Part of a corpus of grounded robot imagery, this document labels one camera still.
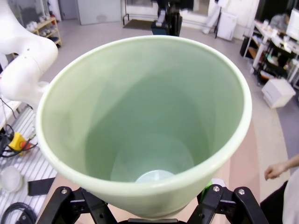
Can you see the yellow emergency stop box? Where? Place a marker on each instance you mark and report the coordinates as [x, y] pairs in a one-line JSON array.
[[16, 140]]

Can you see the white round plastic lid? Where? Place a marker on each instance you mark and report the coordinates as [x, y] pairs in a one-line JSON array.
[[10, 179]]

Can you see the black computer tower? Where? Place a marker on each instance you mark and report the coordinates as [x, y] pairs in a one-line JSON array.
[[245, 46]]

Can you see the blue box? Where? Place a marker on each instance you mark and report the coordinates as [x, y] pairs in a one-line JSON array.
[[158, 29]]

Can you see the black flat pad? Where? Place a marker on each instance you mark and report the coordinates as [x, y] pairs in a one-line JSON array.
[[39, 187]]

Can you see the cluttered white desk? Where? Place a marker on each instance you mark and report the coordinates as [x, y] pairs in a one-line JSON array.
[[264, 35]]

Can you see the white paper roll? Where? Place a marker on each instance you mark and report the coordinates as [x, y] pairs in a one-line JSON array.
[[211, 22]]

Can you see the wooden shoe shelf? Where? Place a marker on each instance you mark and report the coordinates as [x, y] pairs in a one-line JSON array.
[[57, 32]]

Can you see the seated person in grey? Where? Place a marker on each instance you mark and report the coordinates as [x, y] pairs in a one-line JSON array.
[[279, 21]]

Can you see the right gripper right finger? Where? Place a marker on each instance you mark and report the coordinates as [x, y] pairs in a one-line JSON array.
[[222, 207]]

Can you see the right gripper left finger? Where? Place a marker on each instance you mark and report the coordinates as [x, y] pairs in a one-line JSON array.
[[70, 207]]

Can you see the black tripod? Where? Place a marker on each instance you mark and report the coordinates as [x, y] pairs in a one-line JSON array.
[[174, 21]]

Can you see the person's right forearm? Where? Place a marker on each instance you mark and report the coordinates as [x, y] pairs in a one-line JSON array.
[[294, 162]]

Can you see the white box appliance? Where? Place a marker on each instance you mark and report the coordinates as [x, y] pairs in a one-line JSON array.
[[227, 28]]

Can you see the person's right hand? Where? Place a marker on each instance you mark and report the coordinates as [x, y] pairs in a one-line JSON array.
[[276, 170]]

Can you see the aluminium profile robot bench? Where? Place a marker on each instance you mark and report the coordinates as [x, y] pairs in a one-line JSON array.
[[30, 163]]

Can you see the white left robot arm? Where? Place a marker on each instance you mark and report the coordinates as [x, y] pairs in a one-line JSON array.
[[23, 58]]

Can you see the tall light green cup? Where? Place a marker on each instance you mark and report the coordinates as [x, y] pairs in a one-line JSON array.
[[140, 105]]

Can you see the white floor box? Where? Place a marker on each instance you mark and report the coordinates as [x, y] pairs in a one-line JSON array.
[[278, 93]]

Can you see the person in light grey sweater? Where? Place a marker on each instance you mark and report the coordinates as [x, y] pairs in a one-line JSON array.
[[292, 198]]

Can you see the dark doormat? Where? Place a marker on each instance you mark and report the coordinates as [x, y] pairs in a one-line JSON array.
[[137, 24]]

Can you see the white monitor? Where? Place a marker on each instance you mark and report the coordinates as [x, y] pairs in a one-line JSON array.
[[293, 25]]

